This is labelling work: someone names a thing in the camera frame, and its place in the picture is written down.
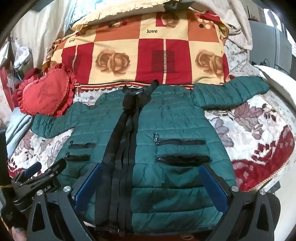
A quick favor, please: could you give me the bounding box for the green quilted puffer jacket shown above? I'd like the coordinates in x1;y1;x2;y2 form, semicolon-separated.
32;77;269;235

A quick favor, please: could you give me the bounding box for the light blue folded cloth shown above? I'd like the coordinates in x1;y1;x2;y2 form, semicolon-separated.
6;107;33;159

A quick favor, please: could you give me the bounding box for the red heart ruffled pillow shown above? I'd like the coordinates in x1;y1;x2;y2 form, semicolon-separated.
16;63;76;117

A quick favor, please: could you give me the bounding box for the floral white red bedspread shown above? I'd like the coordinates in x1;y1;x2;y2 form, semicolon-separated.
8;90;295;191

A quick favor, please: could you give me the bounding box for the white pillow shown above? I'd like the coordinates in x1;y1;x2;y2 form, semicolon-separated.
253;65;295;113

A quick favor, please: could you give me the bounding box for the beige quilt bedding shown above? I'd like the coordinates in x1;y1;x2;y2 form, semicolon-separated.
10;1;165;67

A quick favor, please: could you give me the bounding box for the dark grey cabinet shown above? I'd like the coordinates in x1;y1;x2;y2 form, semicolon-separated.
249;21;292;74

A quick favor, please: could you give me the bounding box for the red checkered rose blanket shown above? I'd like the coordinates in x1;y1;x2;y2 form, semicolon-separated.
43;9;230;88

